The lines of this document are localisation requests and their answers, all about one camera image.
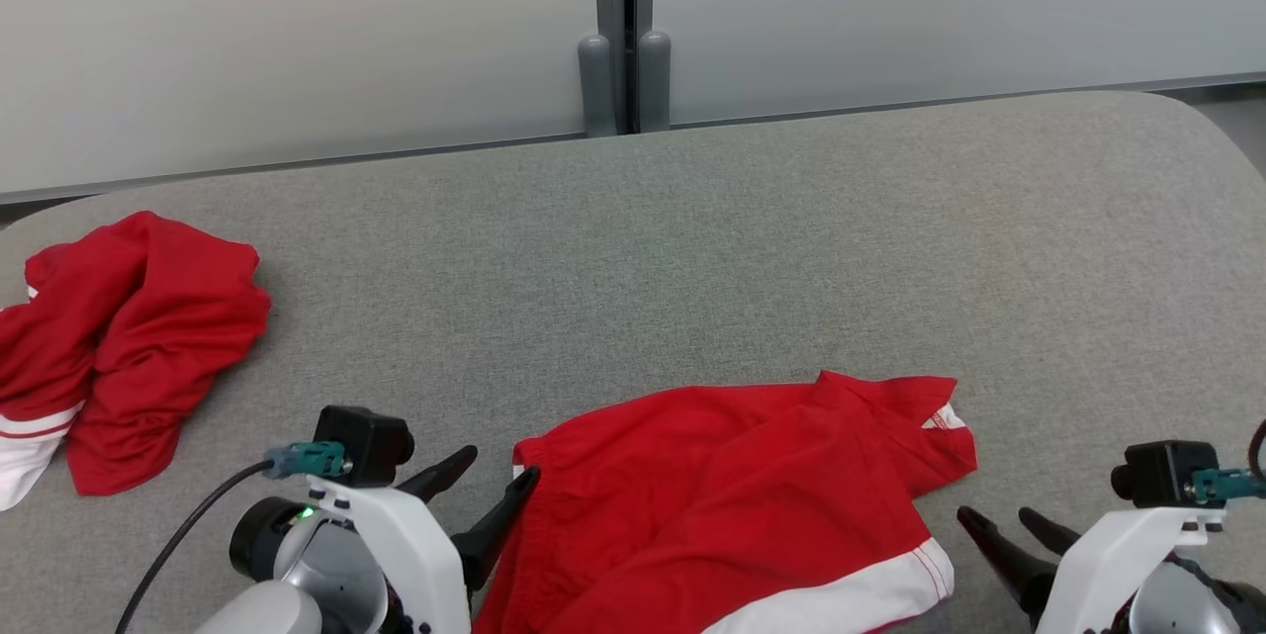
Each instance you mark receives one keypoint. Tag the grey rounded partition foot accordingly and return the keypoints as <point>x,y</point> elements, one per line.
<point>597,85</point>
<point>655,80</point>

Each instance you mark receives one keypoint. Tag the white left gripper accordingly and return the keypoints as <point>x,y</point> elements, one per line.
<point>415,555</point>

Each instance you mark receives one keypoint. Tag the teal right camera connector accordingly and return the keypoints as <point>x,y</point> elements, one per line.
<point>1226,486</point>

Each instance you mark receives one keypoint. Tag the teal left camera connector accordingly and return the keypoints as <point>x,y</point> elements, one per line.
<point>312,461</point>

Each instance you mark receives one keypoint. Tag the grey partition base rail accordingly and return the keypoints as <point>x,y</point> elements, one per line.
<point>297,162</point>

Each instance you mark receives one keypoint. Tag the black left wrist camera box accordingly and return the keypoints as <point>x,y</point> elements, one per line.
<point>366,441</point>

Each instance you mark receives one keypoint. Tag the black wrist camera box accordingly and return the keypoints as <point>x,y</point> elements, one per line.
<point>366,441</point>
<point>1162,471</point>

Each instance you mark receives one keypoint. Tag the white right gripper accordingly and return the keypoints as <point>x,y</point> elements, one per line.
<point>1098,565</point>

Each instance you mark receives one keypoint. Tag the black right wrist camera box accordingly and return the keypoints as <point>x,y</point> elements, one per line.
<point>1162,471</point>

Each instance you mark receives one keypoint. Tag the teal camera connector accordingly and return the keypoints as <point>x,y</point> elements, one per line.
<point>312,461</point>
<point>1226,486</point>

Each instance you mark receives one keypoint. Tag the red shirt with white sleeves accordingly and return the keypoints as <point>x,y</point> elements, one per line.
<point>148,337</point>

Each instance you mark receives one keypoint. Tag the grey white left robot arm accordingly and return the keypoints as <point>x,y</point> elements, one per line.
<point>326,565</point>

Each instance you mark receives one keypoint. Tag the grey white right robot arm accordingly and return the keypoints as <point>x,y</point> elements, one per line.
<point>1177,604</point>

